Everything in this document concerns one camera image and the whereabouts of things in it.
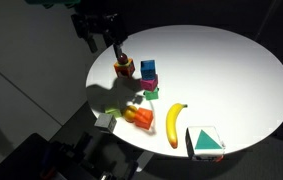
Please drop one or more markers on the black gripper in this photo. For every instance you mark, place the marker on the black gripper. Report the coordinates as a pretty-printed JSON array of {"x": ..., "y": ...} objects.
[{"x": 102, "y": 28}]

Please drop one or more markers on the lime green block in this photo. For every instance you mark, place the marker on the lime green block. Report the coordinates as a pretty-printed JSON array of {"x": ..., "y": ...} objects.
[{"x": 113, "y": 112}]

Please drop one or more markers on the blue block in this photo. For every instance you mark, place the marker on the blue block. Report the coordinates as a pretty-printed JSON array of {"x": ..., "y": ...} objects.
[{"x": 148, "y": 69}]

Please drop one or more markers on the magenta block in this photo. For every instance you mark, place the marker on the magenta block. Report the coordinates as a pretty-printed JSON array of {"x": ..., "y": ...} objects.
[{"x": 148, "y": 83}]

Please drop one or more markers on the dark green block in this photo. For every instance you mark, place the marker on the dark green block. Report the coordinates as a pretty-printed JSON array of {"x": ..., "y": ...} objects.
[{"x": 151, "y": 94}]

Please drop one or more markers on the orange block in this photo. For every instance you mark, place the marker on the orange block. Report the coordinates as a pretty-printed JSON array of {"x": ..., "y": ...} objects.
[{"x": 143, "y": 118}]

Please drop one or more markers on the dark red ball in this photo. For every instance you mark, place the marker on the dark red ball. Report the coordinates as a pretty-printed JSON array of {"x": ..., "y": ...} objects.
[{"x": 123, "y": 59}]

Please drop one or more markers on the orange shape sorter cube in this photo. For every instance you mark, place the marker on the orange shape sorter cube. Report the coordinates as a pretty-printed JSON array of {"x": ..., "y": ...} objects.
[{"x": 125, "y": 69}]

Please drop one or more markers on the grey embossed cube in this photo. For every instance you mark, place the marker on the grey embossed cube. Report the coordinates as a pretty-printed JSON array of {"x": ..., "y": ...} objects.
[{"x": 105, "y": 122}]

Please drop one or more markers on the yellow banana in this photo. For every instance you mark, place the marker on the yellow banana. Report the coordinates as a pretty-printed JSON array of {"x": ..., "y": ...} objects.
[{"x": 173, "y": 125}]

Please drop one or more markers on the white table leg base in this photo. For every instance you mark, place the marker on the white table leg base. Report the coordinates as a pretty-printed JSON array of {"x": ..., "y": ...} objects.
[{"x": 144, "y": 161}]

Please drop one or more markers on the white box with teal triangle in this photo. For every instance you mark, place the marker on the white box with teal triangle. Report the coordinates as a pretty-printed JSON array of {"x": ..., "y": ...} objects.
[{"x": 206, "y": 141}]

